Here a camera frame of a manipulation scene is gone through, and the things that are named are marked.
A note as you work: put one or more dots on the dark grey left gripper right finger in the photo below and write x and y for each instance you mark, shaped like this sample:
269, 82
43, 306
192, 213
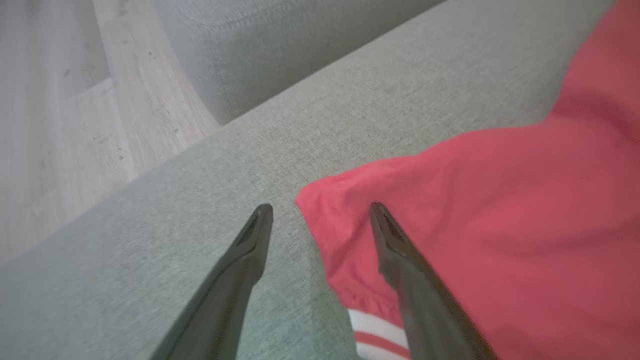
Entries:
425, 310

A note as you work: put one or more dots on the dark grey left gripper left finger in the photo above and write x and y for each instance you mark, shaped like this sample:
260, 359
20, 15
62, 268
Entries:
225, 300

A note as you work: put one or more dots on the red Bulls 23 jersey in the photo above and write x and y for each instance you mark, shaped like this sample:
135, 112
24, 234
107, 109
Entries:
525, 200

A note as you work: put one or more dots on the grey fabric sofa seat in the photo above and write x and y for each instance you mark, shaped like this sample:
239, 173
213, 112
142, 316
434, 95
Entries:
350, 100

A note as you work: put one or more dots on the grey fabric sofa section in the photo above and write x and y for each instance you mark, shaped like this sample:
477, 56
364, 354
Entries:
250, 50

